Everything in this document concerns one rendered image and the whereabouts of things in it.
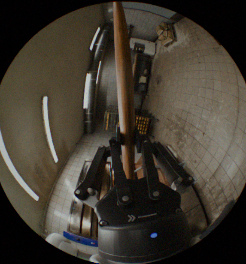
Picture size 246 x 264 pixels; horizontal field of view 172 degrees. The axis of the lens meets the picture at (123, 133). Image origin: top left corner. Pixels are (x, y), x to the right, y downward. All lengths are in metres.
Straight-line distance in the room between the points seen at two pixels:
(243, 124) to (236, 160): 0.45
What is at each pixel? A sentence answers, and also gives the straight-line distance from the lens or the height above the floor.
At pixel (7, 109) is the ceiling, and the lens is 1.19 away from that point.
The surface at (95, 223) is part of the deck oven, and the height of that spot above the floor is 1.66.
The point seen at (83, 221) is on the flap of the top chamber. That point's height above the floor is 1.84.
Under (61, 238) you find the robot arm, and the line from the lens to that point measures 0.63.
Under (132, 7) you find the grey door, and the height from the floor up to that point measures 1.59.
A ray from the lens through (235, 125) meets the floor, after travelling 1.49.
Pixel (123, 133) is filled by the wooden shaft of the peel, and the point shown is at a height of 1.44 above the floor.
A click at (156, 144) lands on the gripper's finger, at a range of 0.15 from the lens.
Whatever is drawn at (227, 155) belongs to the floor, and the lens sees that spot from 1.50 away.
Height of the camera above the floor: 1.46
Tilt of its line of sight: 6 degrees down
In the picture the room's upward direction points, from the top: 84 degrees counter-clockwise
